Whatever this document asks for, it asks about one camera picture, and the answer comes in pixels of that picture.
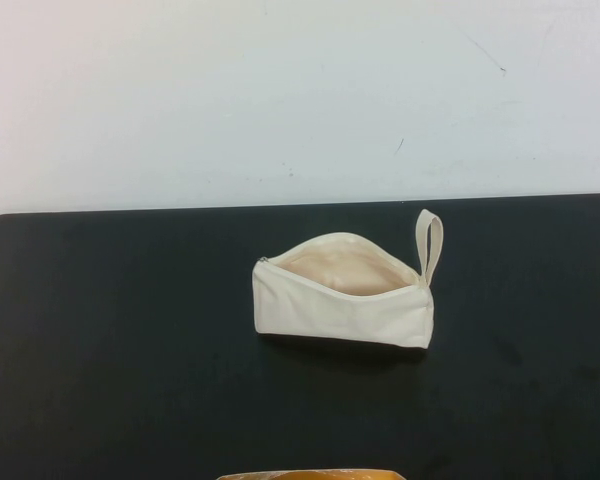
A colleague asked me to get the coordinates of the cream canvas pencil case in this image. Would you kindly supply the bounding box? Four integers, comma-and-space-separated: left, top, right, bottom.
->
252, 208, 445, 350

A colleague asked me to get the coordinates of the yellow tan box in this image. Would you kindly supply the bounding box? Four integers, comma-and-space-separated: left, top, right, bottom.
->
215, 453, 404, 480

